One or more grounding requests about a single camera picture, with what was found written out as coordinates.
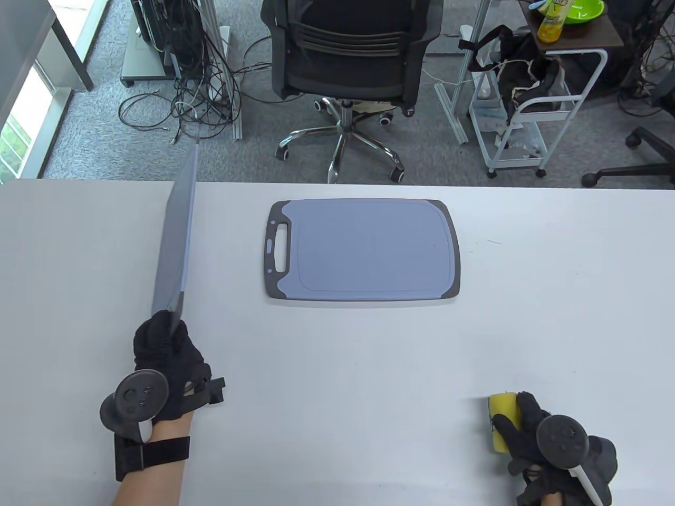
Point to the person's right hand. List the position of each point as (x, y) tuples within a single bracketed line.
[(522, 448)]

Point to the person's left hand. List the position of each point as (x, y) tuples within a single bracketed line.
[(169, 353)]

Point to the grey white hand controller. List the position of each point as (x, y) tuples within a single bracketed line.
[(140, 395), (561, 440)]

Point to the yellow green sponge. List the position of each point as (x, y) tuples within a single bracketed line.
[(503, 408)]

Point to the blue cutting board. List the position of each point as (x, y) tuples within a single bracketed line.
[(369, 247), (176, 237)]

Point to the person's left forearm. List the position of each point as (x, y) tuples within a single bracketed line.
[(153, 490)]

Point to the person's right forearm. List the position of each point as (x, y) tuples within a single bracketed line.
[(551, 500)]

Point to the window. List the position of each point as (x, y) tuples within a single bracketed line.
[(16, 142)]

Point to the grey cart base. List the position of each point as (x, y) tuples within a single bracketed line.
[(142, 63)]

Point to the white power strip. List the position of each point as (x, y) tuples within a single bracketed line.
[(224, 37)]

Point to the black computer tower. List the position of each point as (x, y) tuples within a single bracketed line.
[(158, 31)]

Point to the black chair base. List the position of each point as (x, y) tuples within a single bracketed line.
[(643, 139)]

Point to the black office chair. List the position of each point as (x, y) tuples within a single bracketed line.
[(348, 68)]

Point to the black bag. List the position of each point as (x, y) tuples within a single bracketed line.
[(522, 63)]

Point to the yellow drink bottle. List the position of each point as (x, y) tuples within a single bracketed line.
[(551, 29)]

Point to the white cart brown top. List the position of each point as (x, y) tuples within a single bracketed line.
[(596, 31)]

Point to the green bowl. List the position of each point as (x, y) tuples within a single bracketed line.
[(585, 10)]

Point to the light blue plastic item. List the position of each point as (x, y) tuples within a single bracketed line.
[(538, 5)]

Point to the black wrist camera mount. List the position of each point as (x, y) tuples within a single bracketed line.
[(163, 452)]

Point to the aluminium frame leg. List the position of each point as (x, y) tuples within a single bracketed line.
[(237, 126), (453, 121)]

